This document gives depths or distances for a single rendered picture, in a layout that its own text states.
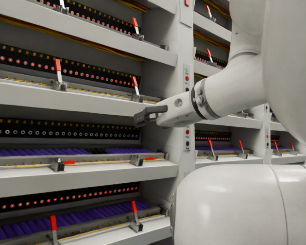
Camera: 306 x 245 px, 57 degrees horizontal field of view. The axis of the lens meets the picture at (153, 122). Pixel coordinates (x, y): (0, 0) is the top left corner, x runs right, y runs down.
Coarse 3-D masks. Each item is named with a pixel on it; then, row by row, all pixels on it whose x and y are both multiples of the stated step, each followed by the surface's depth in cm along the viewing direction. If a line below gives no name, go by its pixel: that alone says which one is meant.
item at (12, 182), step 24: (144, 144) 113; (24, 168) 68; (48, 168) 71; (72, 168) 74; (96, 168) 78; (120, 168) 82; (144, 168) 89; (168, 168) 97; (0, 192) 60; (24, 192) 64
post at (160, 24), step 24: (192, 0) 112; (144, 24) 118; (168, 24) 108; (192, 24) 111; (192, 48) 110; (144, 72) 116; (168, 72) 107; (192, 72) 109; (168, 144) 105; (192, 144) 107; (192, 168) 106; (144, 192) 112; (168, 192) 103; (168, 240) 102
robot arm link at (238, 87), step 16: (240, 64) 49; (256, 64) 46; (208, 80) 53; (224, 80) 50; (240, 80) 48; (256, 80) 46; (208, 96) 52; (224, 96) 50; (240, 96) 49; (256, 96) 47; (224, 112) 53
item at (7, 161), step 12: (12, 156) 67; (24, 156) 69; (36, 156) 71; (48, 156) 73; (60, 156) 75; (72, 156) 77; (84, 156) 79; (96, 156) 82; (108, 156) 85; (120, 156) 88; (144, 156) 96; (156, 156) 100
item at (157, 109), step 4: (148, 108) 58; (152, 108) 58; (156, 108) 58; (160, 108) 58; (164, 108) 58; (144, 112) 59; (148, 112) 57; (152, 112) 58; (156, 112) 58; (160, 112) 59; (164, 112) 59
